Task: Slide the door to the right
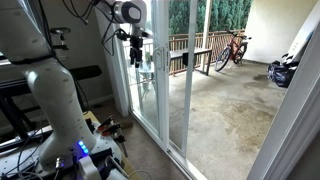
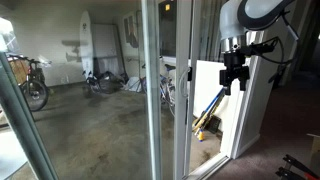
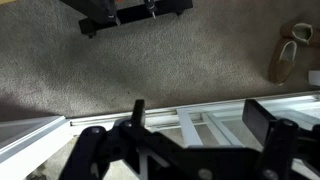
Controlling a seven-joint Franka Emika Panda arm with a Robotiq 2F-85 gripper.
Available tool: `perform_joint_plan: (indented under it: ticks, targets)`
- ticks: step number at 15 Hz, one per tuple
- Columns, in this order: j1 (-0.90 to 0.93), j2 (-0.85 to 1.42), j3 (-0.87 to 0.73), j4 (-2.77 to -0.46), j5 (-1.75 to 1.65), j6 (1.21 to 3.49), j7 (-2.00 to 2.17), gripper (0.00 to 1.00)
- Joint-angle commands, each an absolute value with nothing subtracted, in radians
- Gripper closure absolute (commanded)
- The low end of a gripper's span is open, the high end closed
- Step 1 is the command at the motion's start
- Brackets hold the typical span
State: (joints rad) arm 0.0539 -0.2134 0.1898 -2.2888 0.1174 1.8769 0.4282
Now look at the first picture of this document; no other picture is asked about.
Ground grey base cable bundle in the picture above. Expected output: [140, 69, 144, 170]
[0, 124, 46, 180]

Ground red bicycle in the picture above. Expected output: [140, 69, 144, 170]
[214, 30, 253, 73]

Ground black camera on mount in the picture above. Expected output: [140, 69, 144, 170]
[49, 27, 72, 52]

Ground thin white cable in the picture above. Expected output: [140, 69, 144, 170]
[128, 169, 153, 180]

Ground black cable with connector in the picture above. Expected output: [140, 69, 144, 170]
[61, 0, 98, 27]

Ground wooden balcony railing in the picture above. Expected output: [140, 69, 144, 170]
[123, 29, 246, 76]

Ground round glass patio table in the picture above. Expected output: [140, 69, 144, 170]
[137, 61, 156, 101]

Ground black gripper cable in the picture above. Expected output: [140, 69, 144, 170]
[99, 13, 134, 57]

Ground grey robot mounting plate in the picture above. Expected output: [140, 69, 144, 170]
[0, 121, 123, 180]

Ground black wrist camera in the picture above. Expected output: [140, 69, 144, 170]
[115, 29, 132, 42]

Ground white surfboard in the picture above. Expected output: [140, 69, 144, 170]
[281, 0, 320, 66]

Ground black garbage bag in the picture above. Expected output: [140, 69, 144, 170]
[267, 60, 298, 89]

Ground small green potted plant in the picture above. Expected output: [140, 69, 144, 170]
[144, 51, 154, 64]

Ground white plastic device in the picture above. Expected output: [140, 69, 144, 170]
[78, 155, 129, 180]

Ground white screen door frame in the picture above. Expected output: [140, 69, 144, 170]
[180, 0, 200, 158]

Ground fixed glass door panel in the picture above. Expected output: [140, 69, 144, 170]
[129, 0, 161, 136]

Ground green hedge trees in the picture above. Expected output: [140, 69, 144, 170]
[168, 0, 253, 35]

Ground white balcony post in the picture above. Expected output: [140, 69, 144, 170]
[200, 0, 213, 73]

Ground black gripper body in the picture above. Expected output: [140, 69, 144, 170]
[129, 35, 145, 60]

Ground white door pull handle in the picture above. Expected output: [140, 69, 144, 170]
[153, 45, 172, 73]

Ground black keyboard stand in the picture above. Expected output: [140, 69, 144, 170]
[0, 94, 43, 141]

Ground black orange bar clamp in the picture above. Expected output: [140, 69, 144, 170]
[101, 123, 129, 158]
[97, 114, 116, 132]

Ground dark patio bench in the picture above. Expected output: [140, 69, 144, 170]
[169, 47, 213, 77]

